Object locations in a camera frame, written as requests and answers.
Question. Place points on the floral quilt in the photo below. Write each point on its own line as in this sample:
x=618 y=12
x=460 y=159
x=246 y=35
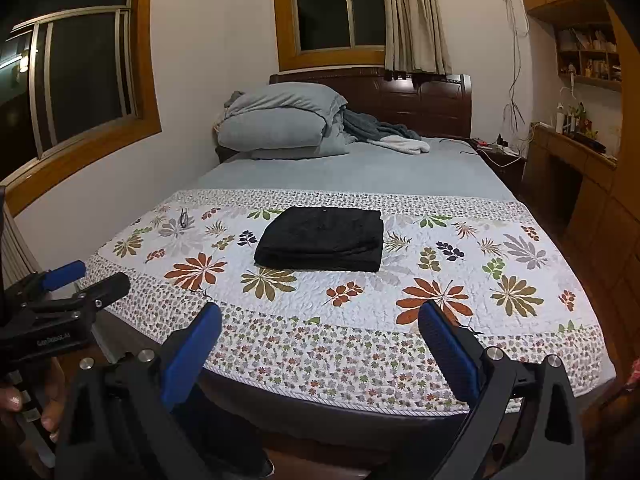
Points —
x=350 y=320

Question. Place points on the grey folded duvet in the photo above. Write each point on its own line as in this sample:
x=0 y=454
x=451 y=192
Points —
x=285 y=97

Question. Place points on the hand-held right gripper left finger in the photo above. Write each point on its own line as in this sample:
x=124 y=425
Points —
x=192 y=350

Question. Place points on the wooden wardrobe panel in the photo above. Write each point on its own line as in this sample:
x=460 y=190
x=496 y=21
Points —
x=627 y=160

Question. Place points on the large wooden-framed window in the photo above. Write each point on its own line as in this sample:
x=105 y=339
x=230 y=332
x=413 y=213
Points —
x=85 y=70

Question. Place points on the small potted plant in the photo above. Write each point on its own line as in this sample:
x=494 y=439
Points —
x=580 y=117

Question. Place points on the black pants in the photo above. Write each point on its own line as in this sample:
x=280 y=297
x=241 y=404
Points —
x=320 y=240

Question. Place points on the row of books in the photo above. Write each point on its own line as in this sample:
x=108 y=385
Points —
x=585 y=40

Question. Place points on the white power strip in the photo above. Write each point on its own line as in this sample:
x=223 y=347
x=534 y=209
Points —
x=502 y=149

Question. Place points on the dark grey blanket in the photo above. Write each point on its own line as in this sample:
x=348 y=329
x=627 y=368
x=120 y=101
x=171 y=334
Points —
x=365 y=127

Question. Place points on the eyeglasses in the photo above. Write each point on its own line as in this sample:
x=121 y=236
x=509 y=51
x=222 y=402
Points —
x=184 y=220

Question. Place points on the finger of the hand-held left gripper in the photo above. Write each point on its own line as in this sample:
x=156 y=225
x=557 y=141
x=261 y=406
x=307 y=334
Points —
x=62 y=275
x=107 y=287

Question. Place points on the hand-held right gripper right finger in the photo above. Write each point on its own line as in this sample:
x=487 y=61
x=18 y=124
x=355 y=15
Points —
x=450 y=350

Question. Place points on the beige curtain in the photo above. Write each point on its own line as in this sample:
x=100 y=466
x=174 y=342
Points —
x=415 y=15

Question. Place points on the red patterned cloth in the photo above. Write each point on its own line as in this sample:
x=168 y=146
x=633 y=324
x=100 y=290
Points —
x=635 y=370

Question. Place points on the dark wooden headboard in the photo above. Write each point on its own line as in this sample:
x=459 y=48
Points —
x=425 y=105

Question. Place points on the wooden desk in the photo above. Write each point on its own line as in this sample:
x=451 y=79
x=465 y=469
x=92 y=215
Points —
x=595 y=185

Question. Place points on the grey pillow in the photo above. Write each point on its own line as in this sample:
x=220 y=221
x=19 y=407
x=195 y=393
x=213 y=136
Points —
x=270 y=132

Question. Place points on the dark wooden nightstand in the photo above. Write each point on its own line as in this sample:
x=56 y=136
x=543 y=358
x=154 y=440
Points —
x=505 y=172

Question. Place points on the black box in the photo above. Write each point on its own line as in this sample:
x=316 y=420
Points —
x=590 y=142

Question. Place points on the white towel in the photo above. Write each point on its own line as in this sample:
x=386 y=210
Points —
x=405 y=145

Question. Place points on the person's left hand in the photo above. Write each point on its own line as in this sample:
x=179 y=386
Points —
x=55 y=390

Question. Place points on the small wooden-framed window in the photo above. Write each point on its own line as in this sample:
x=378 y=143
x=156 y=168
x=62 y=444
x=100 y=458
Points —
x=325 y=5

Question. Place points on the wooden wall shelf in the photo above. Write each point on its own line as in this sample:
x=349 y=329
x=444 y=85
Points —
x=595 y=81

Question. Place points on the white bottle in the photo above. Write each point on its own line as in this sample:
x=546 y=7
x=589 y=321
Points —
x=560 y=121

